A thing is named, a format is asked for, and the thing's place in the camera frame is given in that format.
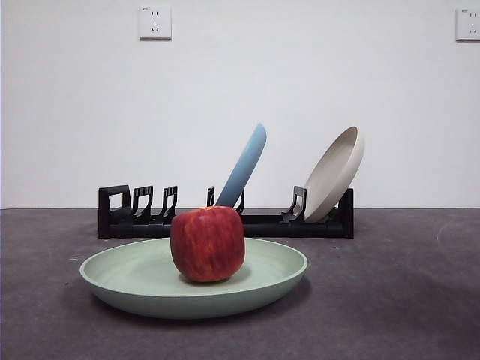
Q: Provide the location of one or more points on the red apple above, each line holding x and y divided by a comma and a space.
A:
207, 243

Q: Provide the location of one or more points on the green plate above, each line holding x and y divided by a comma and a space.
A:
138, 285

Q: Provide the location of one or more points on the blue plate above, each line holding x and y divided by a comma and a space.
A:
244, 165

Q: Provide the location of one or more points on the black plate rack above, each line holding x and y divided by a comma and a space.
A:
270, 228

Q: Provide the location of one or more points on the beige plate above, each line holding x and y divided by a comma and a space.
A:
334, 176

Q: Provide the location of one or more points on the white wall socket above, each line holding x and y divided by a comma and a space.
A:
468, 24
155, 23

